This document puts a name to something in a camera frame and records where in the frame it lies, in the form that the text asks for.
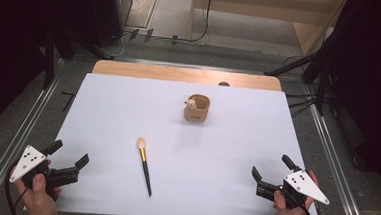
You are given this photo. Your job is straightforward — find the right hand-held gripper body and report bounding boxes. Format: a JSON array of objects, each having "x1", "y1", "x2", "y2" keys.
[{"x1": 255, "y1": 167, "x2": 333, "y2": 212}]

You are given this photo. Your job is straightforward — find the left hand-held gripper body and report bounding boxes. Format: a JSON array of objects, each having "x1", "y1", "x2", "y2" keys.
[{"x1": 8, "y1": 144, "x2": 82, "y2": 203}]

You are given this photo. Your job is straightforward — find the makeup brush with black handle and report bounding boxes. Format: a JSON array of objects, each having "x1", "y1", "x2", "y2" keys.
[{"x1": 133, "y1": 136, "x2": 157, "y2": 197}]

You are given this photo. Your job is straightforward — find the tan round holder cup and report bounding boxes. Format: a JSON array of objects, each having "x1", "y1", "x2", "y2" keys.
[{"x1": 183, "y1": 92, "x2": 212, "y2": 125}]

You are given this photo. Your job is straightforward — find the person's left hand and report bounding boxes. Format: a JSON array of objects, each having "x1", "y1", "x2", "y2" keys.
[{"x1": 12, "y1": 157, "x2": 65, "y2": 215}]

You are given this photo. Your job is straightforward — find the white paper sheet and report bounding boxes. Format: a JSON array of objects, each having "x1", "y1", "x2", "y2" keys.
[{"x1": 23, "y1": 69, "x2": 330, "y2": 215}]

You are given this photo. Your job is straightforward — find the black stand legs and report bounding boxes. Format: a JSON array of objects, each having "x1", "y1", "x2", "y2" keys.
[
  {"x1": 261, "y1": 46, "x2": 336, "y2": 118},
  {"x1": 35, "y1": 21, "x2": 117, "y2": 95}
]

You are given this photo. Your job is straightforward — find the dark curtain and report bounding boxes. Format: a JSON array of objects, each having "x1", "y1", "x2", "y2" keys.
[
  {"x1": 0, "y1": 0, "x2": 96, "y2": 144},
  {"x1": 309, "y1": 0, "x2": 381, "y2": 200}
]

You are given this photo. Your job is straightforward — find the black cabinet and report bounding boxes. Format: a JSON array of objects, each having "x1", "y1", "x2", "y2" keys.
[{"x1": 78, "y1": 0, "x2": 134, "y2": 50}]

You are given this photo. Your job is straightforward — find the light wooden platform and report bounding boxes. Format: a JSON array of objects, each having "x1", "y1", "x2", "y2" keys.
[{"x1": 187, "y1": 0, "x2": 348, "y2": 60}]

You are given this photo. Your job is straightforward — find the metal floor rail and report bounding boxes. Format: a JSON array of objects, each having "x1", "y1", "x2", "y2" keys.
[
  {"x1": 293, "y1": 83, "x2": 379, "y2": 215},
  {"x1": 0, "y1": 54, "x2": 65, "y2": 215}
]

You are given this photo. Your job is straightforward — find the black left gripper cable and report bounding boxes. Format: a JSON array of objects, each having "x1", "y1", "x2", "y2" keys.
[{"x1": 3, "y1": 161, "x2": 31, "y2": 215}]

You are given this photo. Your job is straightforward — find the black floor cable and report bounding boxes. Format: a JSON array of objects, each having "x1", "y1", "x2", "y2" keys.
[{"x1": 151, "y1": 0, "x2": 214, "y2": 45}]

